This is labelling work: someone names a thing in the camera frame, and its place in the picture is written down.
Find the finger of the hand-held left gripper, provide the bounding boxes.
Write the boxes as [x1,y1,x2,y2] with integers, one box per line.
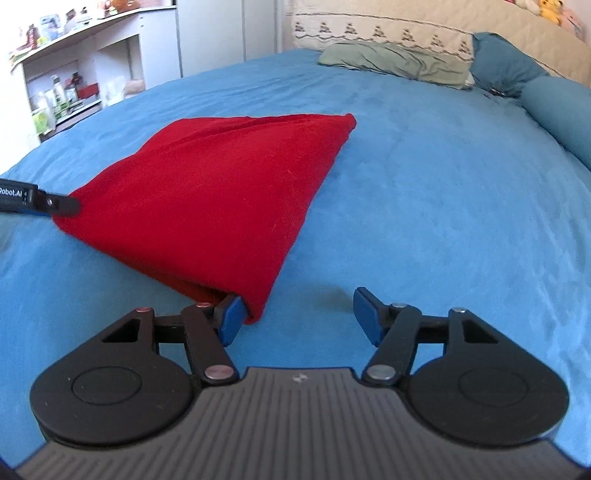
[33,190,84,219]

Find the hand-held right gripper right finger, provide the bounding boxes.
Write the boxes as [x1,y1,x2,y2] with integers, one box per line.
[353,287,502,386]

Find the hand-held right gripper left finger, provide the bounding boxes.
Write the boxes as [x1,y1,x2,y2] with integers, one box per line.
[102,295,245,384]

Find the red knit sweater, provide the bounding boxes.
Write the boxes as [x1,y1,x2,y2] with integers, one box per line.
[52,112,357,325]

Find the bed with blue sheet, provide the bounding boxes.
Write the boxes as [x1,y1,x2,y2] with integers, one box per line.
[0,48,591,462]

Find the white shelf unit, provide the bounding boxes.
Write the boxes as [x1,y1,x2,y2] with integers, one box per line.
[7,0,178,144]

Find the white wardrobe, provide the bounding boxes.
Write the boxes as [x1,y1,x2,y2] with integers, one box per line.
[175,0,280,77]

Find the green pillow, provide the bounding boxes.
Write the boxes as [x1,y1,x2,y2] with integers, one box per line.
[318,41,476,90]

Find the teal duvet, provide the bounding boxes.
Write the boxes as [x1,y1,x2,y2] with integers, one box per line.
[521,76,591,169]

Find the teal pillow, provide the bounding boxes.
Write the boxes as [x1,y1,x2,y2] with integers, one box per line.
[470,32,550,97]

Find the cream embroidered pillow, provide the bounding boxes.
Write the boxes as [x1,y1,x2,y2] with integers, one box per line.
[291,11,476,63]

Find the cream quilted headboard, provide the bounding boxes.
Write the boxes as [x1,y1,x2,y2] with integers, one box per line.
[287,0,591,88]

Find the yellow plush toy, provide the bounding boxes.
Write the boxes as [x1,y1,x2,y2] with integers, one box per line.
[537,0,567,27]

